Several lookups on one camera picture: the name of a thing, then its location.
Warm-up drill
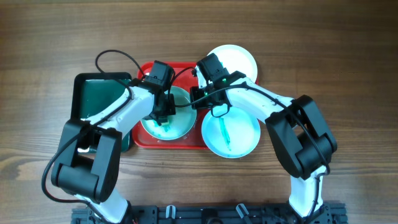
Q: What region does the black tray with green water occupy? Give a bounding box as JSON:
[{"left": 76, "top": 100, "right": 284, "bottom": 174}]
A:
[{"left": 70, "top": 72, "right": 133, "bottom": 153}]

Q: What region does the light blue plate front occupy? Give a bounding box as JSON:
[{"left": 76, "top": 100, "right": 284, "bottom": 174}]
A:
[{"left": 201, "top": 105, "right": 261, "bottom": 159}]

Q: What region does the green sponge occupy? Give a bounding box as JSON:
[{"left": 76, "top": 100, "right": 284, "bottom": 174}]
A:
[{"left": 159, "top": 121, "right": 171, "bottom": 132}]

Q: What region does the white plate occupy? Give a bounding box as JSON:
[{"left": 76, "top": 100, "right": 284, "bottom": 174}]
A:
[{"left": 207, "top": 44, "right": 258, "bottom": 83}]

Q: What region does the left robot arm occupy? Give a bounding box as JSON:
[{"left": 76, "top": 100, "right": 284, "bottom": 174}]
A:
[{"left": 42, "top": 61, "right": 175, "bottom": 223}]

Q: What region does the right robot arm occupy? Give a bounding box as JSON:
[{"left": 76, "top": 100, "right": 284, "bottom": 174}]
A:
[{"left": 190, "top": 54, "right": 337, "bottom": 223}]

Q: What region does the light blue plate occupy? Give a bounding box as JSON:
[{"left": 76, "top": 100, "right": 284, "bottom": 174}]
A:
[
  {"left": 201, "top": 105, "right": 261, "bottom": 159},
  {"left": 140, "top": 85, "right": 198, "bottom": 141}
]

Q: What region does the red plastic tray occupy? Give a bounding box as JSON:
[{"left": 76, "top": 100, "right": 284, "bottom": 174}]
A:
[{"left": 132, "top": 60, "right": 261, "bottom": 151}]

